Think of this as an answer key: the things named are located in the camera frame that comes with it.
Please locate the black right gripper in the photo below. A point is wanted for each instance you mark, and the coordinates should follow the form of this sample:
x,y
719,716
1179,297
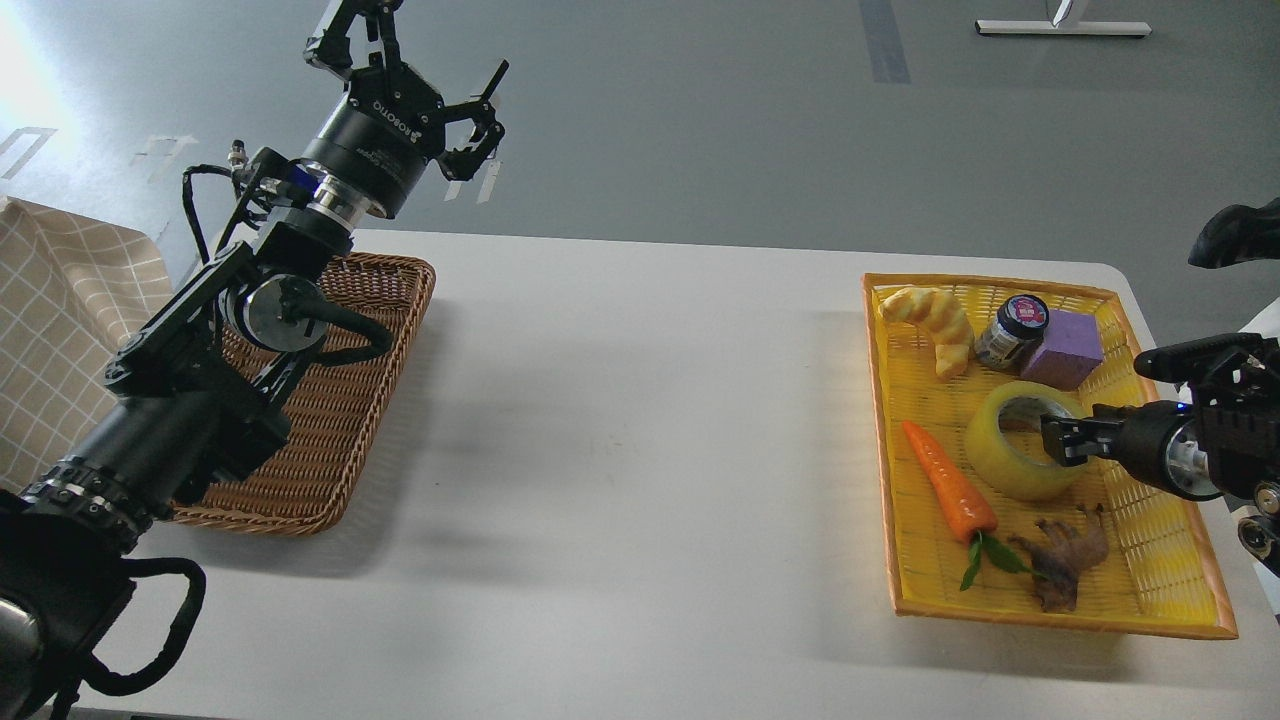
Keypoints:
x,y
1156,444

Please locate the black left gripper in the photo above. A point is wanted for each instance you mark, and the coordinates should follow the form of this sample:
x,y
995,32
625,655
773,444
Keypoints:
x,y
385,145

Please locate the yellow tape roll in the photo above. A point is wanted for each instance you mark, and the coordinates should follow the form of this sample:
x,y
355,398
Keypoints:
x,y
1002,465

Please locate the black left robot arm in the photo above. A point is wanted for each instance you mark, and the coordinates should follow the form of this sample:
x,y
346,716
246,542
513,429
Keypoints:
x,y
201,388

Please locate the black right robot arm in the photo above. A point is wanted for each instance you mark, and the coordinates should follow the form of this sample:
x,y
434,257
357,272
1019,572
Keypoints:
x,y
1222,442

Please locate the purple block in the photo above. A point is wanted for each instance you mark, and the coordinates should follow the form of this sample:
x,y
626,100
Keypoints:
x,y
1069,351

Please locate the brown ginger root toy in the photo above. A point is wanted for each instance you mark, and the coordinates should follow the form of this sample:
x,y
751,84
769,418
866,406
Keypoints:
x,y
1063,557

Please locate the orange toy carrot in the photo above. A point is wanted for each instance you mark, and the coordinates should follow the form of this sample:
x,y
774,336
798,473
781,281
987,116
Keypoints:
x,y
966,512

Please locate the yellow plastic tray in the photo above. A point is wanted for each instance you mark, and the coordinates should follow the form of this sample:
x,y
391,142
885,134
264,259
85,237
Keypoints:
x,y
1161,577

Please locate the small dark lid jar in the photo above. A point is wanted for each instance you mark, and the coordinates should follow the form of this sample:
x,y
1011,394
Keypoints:
x,y
1017,325

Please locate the toy croissant bread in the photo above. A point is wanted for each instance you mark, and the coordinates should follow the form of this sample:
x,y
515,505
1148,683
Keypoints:
x,y
939,315

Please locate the beige checkered cloth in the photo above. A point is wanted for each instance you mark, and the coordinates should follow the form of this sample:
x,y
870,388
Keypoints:
x,y
73,289

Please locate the brown wicker basket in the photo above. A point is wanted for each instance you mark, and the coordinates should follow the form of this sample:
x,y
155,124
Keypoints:
x,y
335,413

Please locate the white metal stand base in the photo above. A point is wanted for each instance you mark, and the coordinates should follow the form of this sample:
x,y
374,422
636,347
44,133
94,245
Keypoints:
x,y
1064,19

